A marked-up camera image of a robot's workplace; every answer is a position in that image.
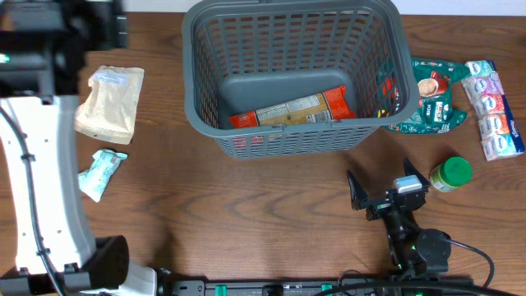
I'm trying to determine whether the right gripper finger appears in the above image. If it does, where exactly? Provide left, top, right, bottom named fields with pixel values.
left=347, top=170, right=368, bottom=210
left=403, top=158, right=430, bottom=190

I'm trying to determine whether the green coffee bag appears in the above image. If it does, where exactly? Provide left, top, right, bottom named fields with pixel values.
left=385, top=58, right=470, bottom=134

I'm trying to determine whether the orange pasta package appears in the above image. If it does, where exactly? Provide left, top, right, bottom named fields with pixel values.
left=229, top=86, right=357, bottom=128

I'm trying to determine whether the beige paper pouch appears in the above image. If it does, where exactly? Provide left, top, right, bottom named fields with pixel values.
left=74, top=66, right=145, bottom=145

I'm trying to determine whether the light blue wipes packet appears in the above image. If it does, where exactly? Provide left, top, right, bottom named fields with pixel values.
left=78, top=149, right=128, bottom=202

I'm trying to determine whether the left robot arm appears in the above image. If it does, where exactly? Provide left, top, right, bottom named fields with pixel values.
left=1, top=0, right=166, bottom=295

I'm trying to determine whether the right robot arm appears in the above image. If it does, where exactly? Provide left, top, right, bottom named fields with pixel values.
left=347, top=159, right=451, bottom=278

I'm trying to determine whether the tissue pack multipack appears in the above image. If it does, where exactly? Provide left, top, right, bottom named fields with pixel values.
left=461, top=60, right=525, bottom=161

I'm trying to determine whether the green lid jar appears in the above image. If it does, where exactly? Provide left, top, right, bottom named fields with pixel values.
left=429, top=156, right=473, bottom=192

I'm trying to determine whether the grey plastic basket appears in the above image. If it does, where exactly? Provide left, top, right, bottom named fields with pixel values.
left=182, top=0, right=419, bottom=159

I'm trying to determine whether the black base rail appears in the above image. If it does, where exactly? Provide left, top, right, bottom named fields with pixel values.
left=158, top=276, right=470, bottom=296

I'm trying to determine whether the right black cable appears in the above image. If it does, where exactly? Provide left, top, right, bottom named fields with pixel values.
left=441, top=236, right=496, bottom=289

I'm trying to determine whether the black cable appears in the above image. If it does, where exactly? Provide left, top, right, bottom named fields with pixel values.
left=441, top=236, right=496, bottom=289
left=0, top=107, right=67, bottom=296

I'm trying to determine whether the left black cable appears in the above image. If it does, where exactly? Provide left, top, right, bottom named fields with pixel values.
left=0, top=107, right=67, bottom=296

